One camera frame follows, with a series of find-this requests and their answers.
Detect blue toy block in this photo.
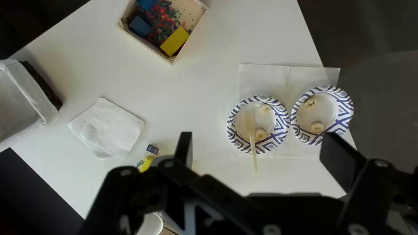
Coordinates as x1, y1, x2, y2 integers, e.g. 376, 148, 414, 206
136, 0, 159, 11
128, 15, 154, 37

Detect small folded white napkin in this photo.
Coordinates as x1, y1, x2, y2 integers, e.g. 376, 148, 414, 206
67, 96, 146, 159

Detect dark basket with white liner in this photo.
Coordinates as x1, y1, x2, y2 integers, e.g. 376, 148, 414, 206
0, 57, 64, 140

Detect multicoloured toy pieces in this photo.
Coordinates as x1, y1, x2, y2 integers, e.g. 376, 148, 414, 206
145, 0, 184, 44

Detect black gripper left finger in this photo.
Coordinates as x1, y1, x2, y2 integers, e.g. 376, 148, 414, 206
80, 130, 246, 235

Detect yellow toy block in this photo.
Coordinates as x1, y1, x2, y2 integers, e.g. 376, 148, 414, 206
159, 26, 191, 57
137, 153, 157, 173

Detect cream wooden toy box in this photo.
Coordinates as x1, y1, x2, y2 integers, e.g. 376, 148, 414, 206
118, 0, 209, 65

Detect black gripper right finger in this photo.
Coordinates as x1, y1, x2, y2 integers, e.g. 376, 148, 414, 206
319, 131, 418, 235

